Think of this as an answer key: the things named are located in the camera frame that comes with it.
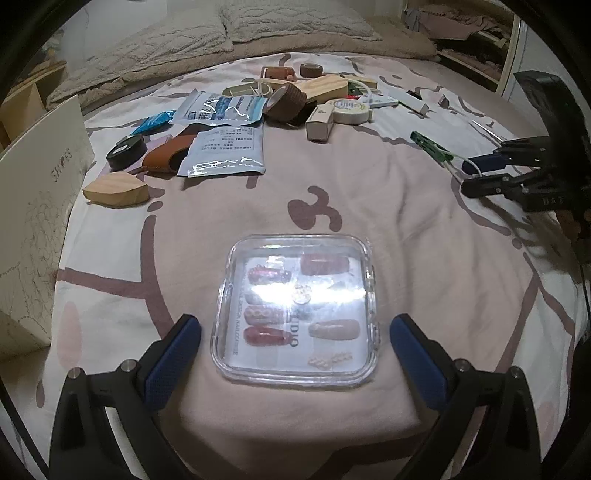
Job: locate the wooden block with green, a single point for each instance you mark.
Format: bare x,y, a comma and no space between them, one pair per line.
270,84

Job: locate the white shoe box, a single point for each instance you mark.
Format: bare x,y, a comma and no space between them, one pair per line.
41,176

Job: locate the grey white eraser block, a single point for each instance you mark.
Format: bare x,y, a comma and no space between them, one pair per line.
409,101

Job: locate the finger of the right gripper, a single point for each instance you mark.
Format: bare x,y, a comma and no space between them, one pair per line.
503,156
511,187

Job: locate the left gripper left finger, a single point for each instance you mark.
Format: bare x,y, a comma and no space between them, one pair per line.
83,445

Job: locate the round white tape measure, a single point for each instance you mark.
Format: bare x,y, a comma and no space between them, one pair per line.
351,111

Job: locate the blue white foil packet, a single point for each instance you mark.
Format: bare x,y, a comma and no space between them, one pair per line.
214,110

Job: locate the cartoon print bed sheet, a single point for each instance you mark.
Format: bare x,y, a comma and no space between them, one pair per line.
490,282

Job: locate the white remote control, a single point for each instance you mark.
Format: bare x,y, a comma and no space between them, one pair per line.
381,101

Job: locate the metal telescopic back scratcher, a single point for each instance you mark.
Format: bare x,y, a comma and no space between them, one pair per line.
493,135

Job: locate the beige folded blanket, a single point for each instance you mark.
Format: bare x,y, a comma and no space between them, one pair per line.
397,41

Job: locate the green plastic clip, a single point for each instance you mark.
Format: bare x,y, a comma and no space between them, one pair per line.
432,148

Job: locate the brown leather pouch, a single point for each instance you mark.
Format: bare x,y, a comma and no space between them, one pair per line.
166,158

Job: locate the oval wooden box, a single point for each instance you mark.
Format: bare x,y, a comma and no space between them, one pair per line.
324,88

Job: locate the blue small packet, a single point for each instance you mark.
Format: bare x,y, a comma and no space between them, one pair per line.
154,123

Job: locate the wooden bedside shelf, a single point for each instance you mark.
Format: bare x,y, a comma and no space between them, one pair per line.
26,101

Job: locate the left beige quilted pillow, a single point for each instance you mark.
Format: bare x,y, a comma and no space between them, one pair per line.
186,40

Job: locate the beige quilted pillow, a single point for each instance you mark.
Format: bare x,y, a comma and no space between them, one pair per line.
186,40
253,20

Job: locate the olive green metal tin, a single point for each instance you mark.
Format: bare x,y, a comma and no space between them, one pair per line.
251,89

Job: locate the leaf shaped wooden piece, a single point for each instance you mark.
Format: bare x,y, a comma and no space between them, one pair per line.
117,190

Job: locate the brown elastic bandage roll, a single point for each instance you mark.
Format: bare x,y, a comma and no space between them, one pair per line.
285,103

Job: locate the black round tin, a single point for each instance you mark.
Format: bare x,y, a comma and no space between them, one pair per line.
126,152

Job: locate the dark brown tape roll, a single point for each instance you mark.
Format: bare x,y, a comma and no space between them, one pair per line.
311,70

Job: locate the clear plastic nail box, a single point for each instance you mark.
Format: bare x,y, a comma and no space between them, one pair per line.
297,311

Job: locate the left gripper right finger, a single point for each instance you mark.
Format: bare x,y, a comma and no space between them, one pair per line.
507,445

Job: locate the small beige cardboard box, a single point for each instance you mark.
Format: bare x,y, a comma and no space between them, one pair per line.
319,124

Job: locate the right beige quilted pillow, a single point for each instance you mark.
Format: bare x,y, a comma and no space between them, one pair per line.
253,20

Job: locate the pile of clothes in niche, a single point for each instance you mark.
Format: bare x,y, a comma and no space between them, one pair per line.
457,25

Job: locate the white printed foil sachet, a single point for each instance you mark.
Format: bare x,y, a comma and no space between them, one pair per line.
223,151

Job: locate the black rubber block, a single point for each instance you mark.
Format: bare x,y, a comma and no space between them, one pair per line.
445,103

